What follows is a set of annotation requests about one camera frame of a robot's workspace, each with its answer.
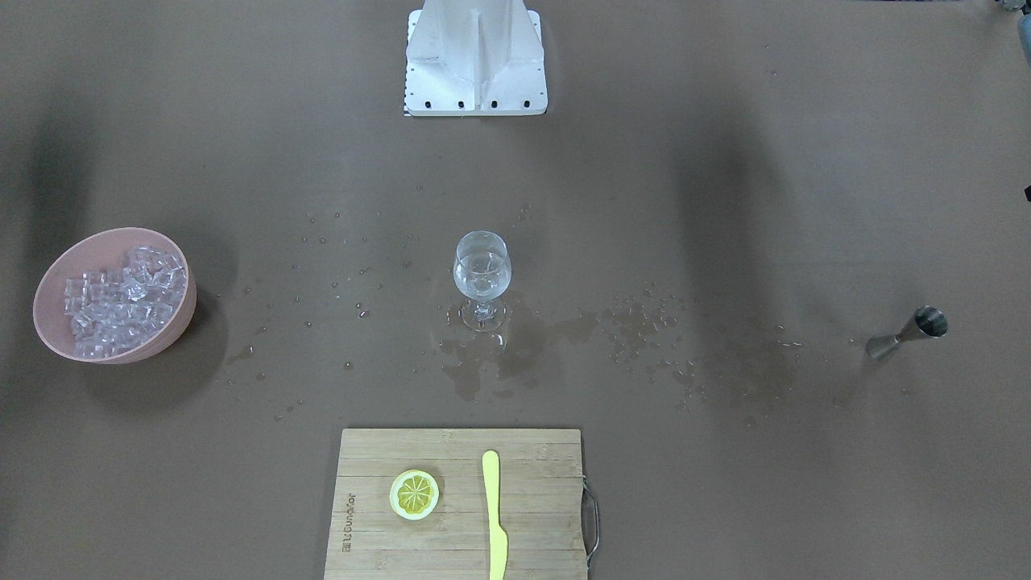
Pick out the clear wine glass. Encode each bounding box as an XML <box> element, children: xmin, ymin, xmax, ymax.
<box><xmin>453</xmin><ymin>230</ymin><xmax>512</xmax><ymax>333</ymax></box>

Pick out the clear ice cubes pile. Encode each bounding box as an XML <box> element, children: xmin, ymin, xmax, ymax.
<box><xmin>63</xmin><ymin>245</ymin><xmax>188</xmax><ymax>360</ymax></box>

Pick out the bamboo cutting board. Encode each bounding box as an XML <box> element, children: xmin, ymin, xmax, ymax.
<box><xmin>323</xmin><ymin>427</ymin><xmax>594</xmax><ymax>579</ymax></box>

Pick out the yellow lemon slice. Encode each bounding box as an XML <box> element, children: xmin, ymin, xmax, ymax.
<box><xmin>389</xmin><ymin>470</ymin><xmax>441</xmax><ymax>521</ymax></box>

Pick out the yellow plastic knife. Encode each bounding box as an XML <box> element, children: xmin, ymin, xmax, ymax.
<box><xmin>483</xmin><ymin>450</ymin><xmax>509</xmax><ymax>579</ymax></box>

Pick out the pink bowl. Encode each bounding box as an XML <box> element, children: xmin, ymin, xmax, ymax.
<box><xmin>32</xmin><ymin>227</ymin><xmax>197</xmax><ymax>366</ymax></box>

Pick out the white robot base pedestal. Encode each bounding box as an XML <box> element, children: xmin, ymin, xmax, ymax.
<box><xmin>403</xmin><ymin>1</ymin><xmax>548</xmax><ymax>118</ymax></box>

